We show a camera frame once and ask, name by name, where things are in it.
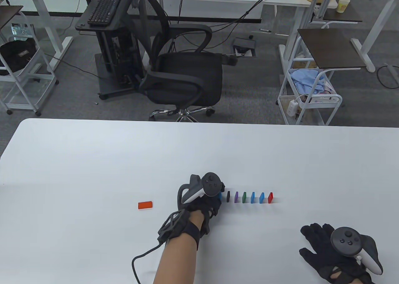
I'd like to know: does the person's right hand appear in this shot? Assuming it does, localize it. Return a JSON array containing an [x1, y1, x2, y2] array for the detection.
[[299, 223, 382, 284]]

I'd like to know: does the person's left hand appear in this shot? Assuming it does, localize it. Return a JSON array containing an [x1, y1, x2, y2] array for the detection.
[[182, 179, 226, 234]]

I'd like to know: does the grey white hand controller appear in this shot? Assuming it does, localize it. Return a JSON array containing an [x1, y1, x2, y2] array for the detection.
[[330, 227, 383, 276], [178, 172, 222, 210]]

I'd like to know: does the person's left forearm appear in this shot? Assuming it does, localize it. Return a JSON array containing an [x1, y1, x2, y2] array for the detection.
[[153, 209, 207, 284]]

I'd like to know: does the black mesh office chair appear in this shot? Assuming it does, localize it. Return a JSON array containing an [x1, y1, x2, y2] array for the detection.
[[123, 0, 238, 122]]

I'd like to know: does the light blue cloth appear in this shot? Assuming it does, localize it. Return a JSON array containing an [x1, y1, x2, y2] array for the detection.
[[289, 69, 326, 94]]

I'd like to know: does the grey floor socket box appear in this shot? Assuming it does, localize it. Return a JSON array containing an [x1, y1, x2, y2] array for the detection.
[[232, 37, 257, 57]]

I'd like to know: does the black computer cart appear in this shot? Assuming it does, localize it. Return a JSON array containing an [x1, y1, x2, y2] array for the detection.
[[76, 0, 147, 100]]

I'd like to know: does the white cart with brown top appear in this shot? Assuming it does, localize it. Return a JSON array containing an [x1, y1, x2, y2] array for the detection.
[[277, 28, 367, 126], [0, 6, 60, 116]]

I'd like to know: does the dark brown side tabletop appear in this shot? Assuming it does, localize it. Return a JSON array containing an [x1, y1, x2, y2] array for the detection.
[[323, 9, 363, 23]]

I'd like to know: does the black keyboard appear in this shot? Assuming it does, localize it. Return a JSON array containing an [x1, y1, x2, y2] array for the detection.
[[87, 0, 123, 27]]

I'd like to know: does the black bag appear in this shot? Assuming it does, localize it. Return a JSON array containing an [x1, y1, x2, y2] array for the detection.
[[0, 39, 37, 75]]

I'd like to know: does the clear plastic packet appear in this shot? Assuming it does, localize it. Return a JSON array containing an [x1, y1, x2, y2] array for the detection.
[[11, 23, 34, 42]]

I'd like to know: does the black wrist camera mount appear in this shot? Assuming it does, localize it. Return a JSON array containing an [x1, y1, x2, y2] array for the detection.
[[157, 211, 201, 251]]

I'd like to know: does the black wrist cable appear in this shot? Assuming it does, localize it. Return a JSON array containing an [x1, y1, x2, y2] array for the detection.
[[132, 243, 164, 284]]

